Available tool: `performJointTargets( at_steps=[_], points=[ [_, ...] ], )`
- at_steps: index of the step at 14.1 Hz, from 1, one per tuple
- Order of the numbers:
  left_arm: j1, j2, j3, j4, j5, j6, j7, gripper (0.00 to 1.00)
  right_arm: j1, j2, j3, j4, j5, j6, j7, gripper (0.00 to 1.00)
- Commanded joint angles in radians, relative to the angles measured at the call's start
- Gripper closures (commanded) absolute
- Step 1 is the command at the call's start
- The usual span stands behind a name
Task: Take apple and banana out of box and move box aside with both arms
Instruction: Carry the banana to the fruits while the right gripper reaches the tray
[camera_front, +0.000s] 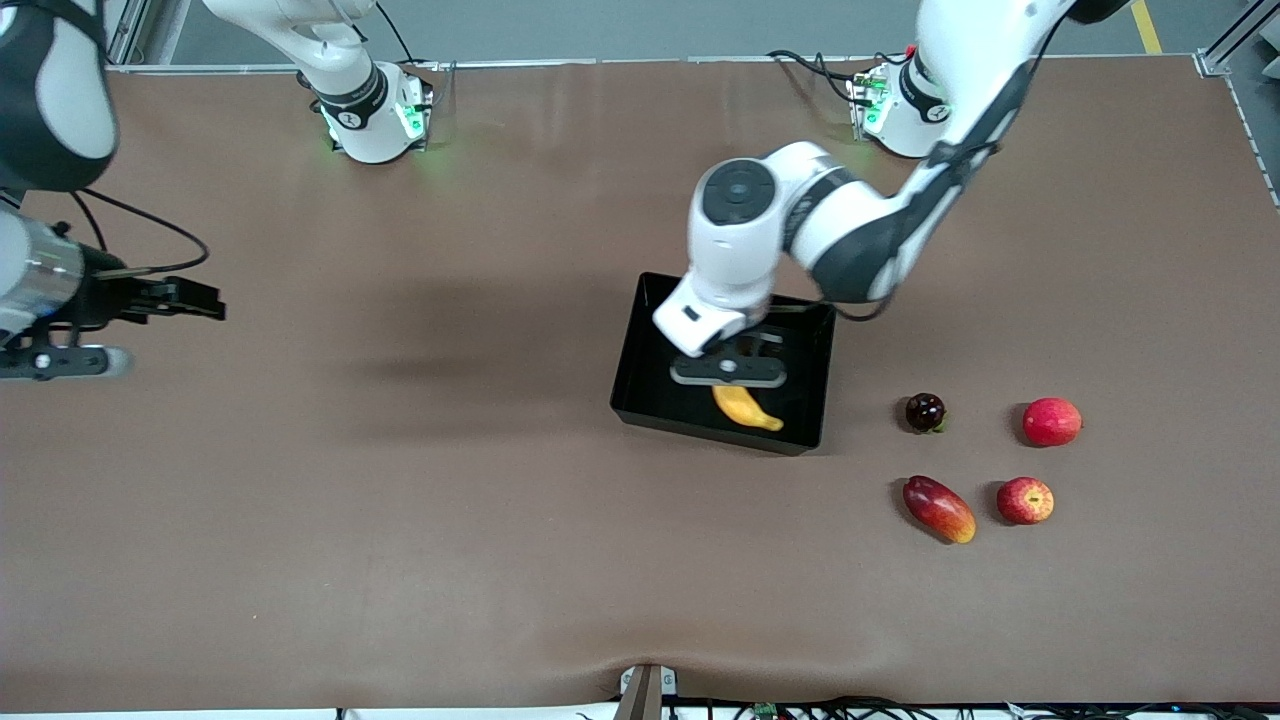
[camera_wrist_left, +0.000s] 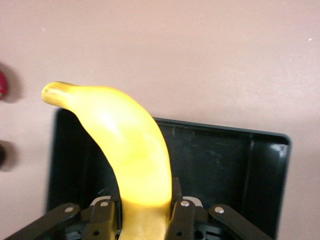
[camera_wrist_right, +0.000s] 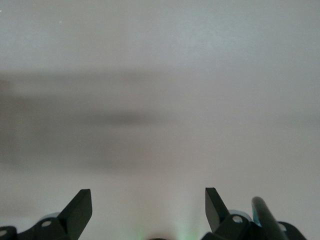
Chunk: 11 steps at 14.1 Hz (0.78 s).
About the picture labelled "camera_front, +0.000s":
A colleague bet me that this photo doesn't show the yellow banana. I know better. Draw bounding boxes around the yellow banana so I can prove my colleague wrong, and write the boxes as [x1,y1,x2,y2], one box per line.
[711,384,786,434]

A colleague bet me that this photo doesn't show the black rectangular plastic box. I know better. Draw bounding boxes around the black rectangular plastic box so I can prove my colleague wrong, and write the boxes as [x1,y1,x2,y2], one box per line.
[610,272,837,457]

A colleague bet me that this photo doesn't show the small red yellow apple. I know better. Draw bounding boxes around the small red yellow apple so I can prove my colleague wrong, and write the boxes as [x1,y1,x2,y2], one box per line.
[996,477,1056,527]

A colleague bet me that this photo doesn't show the dark purple mangosteen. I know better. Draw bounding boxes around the dark purple mangosteen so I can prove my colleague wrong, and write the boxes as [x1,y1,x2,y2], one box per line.
[905,392,948,435]

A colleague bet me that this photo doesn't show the red yellow mango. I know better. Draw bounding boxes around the red yellow mango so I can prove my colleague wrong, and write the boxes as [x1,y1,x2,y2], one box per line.
[902,475,977,545]

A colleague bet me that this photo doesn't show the large table cover mat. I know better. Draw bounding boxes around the large table cover mat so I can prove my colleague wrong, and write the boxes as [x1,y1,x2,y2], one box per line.
[0,55,1280,713]

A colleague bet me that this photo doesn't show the red peach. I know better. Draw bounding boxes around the red peach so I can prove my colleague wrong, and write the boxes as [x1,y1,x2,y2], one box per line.
[1022,397,1084,448]

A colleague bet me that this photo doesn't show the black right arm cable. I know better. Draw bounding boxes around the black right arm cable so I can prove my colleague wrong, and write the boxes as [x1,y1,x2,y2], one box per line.
[68,187,212,282]

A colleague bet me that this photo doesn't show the aluminium frame post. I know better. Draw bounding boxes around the aluminium frame post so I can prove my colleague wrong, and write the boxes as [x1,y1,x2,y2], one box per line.
[100,0,191,69]
[1194,0,1280,80]

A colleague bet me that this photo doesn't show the black left base cable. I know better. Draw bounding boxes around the black left base cable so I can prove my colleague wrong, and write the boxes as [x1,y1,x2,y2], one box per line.
[767,48,867,107]

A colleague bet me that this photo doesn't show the black base cable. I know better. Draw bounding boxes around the black base cable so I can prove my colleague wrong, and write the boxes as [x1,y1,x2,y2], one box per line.
[375,0,457,77]
[767,48,867,107]

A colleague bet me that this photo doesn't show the black right base cable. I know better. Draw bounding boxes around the black right base cable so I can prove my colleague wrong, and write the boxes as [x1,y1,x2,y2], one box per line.
[375,0,457,77]

